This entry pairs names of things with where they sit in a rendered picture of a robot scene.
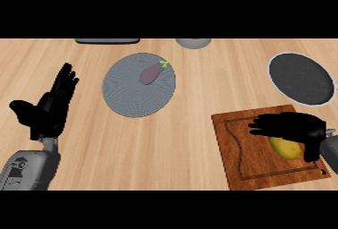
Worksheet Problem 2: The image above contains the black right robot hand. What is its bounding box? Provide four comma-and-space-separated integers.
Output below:
246, 111, 329, 164

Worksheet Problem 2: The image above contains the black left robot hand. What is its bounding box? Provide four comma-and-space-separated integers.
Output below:
7, 62, 81, 141

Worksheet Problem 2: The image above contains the brown wooden cutting board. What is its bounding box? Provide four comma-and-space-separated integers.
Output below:
209, 104, 332, 191

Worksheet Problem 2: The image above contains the dark round pan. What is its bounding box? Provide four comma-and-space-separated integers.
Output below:
267, 52, 338, 106

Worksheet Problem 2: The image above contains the grey oval placemat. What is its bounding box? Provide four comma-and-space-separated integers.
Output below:
101, 52, 177, 118

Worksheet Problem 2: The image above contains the purple eggplant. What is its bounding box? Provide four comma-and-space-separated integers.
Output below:
138, 60, 169, 86

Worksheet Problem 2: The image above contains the dark grey flat appliance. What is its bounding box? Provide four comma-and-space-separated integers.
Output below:
72, 38, 141, 46

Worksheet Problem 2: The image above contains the grey round bowl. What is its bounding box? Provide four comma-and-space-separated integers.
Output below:
174, 38, 212, 50

